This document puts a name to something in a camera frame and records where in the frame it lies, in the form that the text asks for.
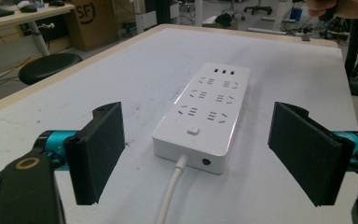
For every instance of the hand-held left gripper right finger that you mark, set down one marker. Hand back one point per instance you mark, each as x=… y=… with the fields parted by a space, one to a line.
x=307 y=158

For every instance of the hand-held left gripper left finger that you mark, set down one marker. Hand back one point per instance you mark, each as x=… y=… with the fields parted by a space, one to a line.
x=94 y=155

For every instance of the white power strip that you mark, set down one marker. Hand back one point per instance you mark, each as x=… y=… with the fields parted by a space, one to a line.
x=205 y=130

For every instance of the black round stool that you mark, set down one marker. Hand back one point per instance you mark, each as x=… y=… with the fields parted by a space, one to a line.
x=48 y=67

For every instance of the brown cardboard box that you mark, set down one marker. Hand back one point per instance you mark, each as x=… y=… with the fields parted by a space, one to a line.
x=90 y=26

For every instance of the blue bin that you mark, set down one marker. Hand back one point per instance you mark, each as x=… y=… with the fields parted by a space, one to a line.
x=296 y=14

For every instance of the wooden desk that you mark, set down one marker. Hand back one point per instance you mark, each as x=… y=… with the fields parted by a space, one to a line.
x=9 y=34

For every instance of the black computer mouse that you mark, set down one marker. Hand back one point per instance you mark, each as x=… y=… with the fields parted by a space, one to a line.
x=28 y=8
x=57 y=3

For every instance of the black office chair base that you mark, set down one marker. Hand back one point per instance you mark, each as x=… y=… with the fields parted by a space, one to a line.
x=258 y=8

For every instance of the white table leg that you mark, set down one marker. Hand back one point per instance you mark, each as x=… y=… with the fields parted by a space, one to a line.
x=198 y=12

